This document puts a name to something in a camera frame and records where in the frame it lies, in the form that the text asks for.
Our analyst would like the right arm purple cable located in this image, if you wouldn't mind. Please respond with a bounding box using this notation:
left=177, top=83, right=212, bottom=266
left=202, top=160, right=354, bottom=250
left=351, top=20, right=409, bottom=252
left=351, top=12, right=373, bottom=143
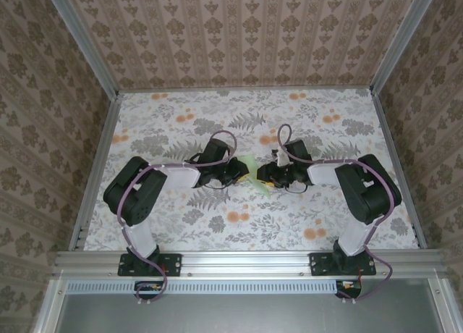
left=276, top=123, right=396, bottom=305

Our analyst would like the aluminium frame post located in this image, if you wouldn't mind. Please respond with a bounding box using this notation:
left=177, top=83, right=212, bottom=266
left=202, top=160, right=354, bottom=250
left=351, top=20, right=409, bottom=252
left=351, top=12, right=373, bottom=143
left=46, top=0, right=120, bottom=97
left=369, top=0, right=435, bottom=95

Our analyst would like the black controller board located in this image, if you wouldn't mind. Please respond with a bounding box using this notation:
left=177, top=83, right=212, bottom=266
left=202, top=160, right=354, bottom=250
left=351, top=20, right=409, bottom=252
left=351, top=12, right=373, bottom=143
left=335, top=279, right=364, bottom=300
left=134, top=280, right=166, bottom=300

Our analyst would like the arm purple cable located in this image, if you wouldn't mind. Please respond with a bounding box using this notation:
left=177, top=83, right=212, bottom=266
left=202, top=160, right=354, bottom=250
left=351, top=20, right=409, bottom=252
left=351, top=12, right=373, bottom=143
left=276, top=123, right=396, bottom=305
left=116, top=130, right=239, bottom=307

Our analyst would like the grey metal sheet panel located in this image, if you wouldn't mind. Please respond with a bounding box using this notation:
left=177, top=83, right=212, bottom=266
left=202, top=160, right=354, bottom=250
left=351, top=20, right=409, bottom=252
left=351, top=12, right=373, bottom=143
left=34, top=278, right=463, bottom=333

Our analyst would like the floral patterned table cover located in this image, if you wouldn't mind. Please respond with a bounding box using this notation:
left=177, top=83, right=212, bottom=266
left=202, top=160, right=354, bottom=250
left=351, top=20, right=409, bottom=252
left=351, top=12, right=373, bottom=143
left=77, top=90, right=420, bottom=253

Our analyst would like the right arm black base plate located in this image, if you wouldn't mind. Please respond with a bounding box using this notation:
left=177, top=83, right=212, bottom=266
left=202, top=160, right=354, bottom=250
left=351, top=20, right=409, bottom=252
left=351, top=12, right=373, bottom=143
left=310, top=252, right=377, bottom=277

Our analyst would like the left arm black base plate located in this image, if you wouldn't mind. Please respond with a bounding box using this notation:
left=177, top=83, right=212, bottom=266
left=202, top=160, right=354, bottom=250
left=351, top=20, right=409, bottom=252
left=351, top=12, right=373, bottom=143
left=118, top=252, right=182, bottom=277

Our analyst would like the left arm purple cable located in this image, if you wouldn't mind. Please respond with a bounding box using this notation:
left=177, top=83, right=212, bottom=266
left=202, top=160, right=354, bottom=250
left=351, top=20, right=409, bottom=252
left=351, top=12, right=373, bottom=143
left=116, top=130, right=239, bottom=307

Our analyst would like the wide aluminium base rail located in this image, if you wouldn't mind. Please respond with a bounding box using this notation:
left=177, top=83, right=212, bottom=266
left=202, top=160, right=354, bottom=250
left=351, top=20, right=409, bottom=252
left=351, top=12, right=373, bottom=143
left=52, top=249, right=448, bottom=279

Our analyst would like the thin aluminium table end rail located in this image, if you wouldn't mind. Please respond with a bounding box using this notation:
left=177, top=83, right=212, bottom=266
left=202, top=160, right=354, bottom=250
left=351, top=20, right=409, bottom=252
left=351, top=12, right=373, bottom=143
left=117, top=88, right=373, bottom=94

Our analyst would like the aluminium table side rail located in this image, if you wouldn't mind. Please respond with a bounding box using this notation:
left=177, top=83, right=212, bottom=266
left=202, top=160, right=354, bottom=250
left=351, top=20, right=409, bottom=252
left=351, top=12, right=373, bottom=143
left=370, top=88, right=428, bottom=250
left=68, top=92, right=122, bottom=253

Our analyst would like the slotted grey cable duct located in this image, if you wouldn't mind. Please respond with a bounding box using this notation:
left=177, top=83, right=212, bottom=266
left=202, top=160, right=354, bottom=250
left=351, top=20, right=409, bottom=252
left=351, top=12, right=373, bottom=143
left=67, top=279, right=366, bottom=295

